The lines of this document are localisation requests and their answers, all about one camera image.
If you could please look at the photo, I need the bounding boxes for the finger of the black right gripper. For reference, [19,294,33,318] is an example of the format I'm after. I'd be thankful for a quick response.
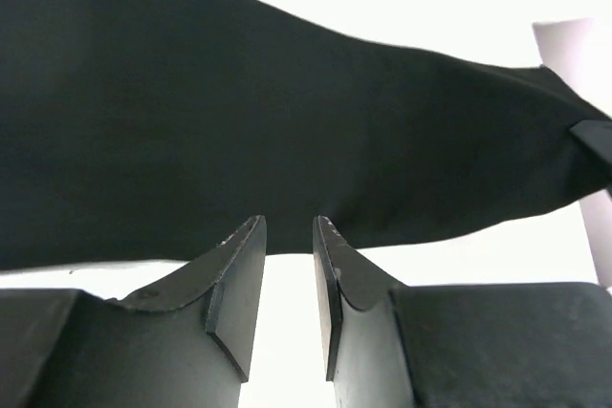
[570,120,612,167]

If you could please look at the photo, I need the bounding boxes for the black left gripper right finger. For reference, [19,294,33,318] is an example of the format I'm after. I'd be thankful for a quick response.
[313,216,611,407]

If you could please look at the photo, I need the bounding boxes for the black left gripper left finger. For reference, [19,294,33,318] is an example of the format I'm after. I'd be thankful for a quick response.
[1,216,266,407]

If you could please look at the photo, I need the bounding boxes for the black tank top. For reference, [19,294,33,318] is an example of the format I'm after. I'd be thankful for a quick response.
[1,0,611,270]

